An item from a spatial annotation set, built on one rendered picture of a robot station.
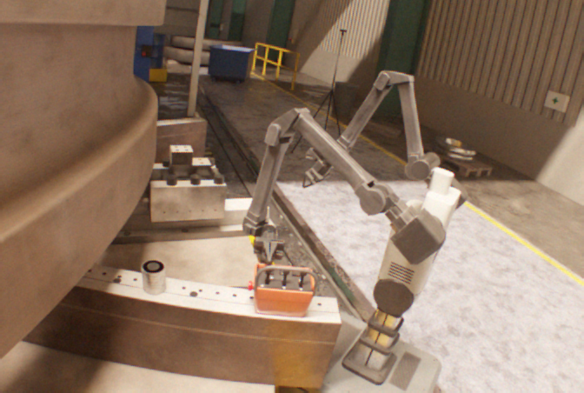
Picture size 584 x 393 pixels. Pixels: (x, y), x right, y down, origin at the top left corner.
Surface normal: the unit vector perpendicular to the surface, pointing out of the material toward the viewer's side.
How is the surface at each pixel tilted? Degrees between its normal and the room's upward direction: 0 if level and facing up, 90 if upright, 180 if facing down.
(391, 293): 90
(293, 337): 90
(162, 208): 90
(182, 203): 90
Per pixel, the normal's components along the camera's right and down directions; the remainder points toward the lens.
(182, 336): 0.07, 0.37
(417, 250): -0.53, 0.22
